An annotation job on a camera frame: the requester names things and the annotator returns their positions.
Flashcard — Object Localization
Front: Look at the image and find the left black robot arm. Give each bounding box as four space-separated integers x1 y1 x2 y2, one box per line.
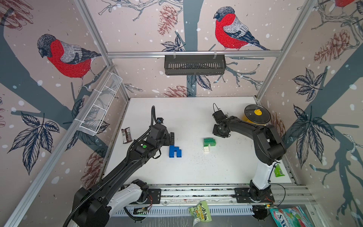
63 124 175 227

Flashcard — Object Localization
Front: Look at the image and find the colourful tissue packet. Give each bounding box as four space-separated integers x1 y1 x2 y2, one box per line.
270 206 313 227

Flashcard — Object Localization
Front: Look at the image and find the black hanging wire basket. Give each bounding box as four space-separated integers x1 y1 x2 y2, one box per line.
164 55 226 76

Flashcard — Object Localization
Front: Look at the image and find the white wire mesh shelf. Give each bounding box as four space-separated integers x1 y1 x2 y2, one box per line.
78 72 123 136

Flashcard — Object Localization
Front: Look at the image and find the green candy wrapper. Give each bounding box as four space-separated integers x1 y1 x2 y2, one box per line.
274 164 285 177

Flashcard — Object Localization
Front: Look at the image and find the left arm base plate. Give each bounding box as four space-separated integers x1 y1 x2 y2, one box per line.
141 188 161 204

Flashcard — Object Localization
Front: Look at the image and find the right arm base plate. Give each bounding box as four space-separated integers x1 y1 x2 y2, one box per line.
234 187 275 203

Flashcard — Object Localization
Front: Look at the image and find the brown snack wrapper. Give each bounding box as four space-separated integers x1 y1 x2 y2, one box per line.
122 127 132 144

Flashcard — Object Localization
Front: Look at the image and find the blue long lego brick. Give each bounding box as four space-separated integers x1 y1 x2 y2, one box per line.
169 145 182 158

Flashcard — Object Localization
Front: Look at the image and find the yellow pot with lid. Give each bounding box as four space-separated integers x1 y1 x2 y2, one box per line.
242 104 271 125

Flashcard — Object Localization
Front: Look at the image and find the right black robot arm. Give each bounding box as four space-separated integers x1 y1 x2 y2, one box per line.
212 110 286 201

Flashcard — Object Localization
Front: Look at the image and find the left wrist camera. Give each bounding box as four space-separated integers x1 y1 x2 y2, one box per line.
157 117 164 124

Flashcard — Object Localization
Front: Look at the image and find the green long lego brick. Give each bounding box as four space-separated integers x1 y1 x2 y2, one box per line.
203 138 216 147

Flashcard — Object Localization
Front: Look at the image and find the green snack packet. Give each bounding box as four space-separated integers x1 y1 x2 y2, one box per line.
188 201 212 226

